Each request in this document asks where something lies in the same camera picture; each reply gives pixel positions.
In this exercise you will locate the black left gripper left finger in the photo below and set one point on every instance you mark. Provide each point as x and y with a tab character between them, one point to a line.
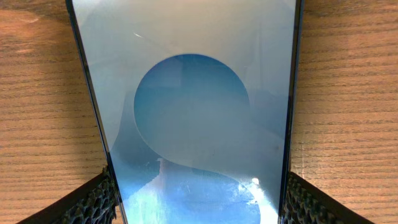
94	202

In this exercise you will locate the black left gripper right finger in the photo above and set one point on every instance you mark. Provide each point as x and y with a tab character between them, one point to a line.
306	204

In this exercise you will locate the blue Samsung Galaxy smartphone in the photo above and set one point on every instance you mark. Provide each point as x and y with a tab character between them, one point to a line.
194	102

